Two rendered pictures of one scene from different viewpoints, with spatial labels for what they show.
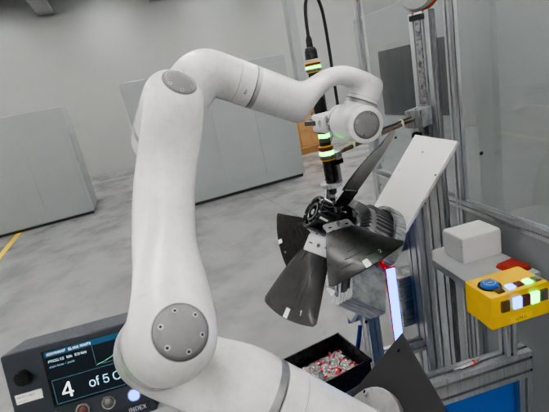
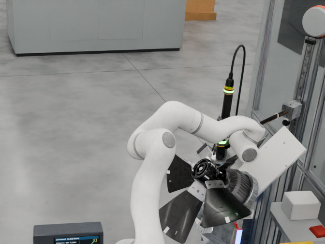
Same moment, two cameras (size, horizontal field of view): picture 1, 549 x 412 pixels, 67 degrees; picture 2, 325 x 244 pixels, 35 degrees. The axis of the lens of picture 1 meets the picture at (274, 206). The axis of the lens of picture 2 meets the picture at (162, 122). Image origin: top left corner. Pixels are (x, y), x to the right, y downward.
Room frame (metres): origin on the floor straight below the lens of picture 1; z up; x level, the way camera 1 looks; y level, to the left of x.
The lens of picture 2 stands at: (-0.84, 0.27, 2.48)
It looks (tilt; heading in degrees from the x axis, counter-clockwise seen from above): 25 degrees down; 355
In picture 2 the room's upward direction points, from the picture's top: 5 degrees clockwise
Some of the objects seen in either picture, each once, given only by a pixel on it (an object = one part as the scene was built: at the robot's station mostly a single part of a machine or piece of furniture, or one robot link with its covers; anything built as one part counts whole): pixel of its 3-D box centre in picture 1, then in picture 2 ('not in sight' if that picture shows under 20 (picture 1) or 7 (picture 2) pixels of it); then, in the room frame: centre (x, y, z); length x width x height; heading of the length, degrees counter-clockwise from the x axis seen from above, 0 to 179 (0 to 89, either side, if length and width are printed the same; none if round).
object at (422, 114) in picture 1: (419, 117); (291, 109); (1.66, -0.64, 1.41); 0.10 x 0.07 x 0.08; 134
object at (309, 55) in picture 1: (321, 119); (224, 120); (1.23, -0.18, 1.52); 0.04 x 0.04 x 0.46
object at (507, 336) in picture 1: (507, 332); not in sight; (0.92, -0.53, 0.92); 0.03 x 0.03 x 0.12; 9
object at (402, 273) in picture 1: (412, 293); (250, 229); (1.50, -0.48, 0.73); 0.15 x 0.09 x 0.22; 99
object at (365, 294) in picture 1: (362, 287); (218, 225); (1.18, -0.22, 0.98); 0.20 x 0.16 x 0.20; 99
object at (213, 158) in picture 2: (331, 169); (221, 150); (1.24, -0.19, 1.37); 0.09 x 0.07 x 0.10; 134
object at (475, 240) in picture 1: (469, 239); (299, 203); (1.50, -0.73, 0.91); 0.17 x 0.16 x 0.11; 99
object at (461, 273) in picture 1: (475, 265); (297, 222); (1.43, -0.71, 0.84); 0.36 x 0.24 x 0.03; 9
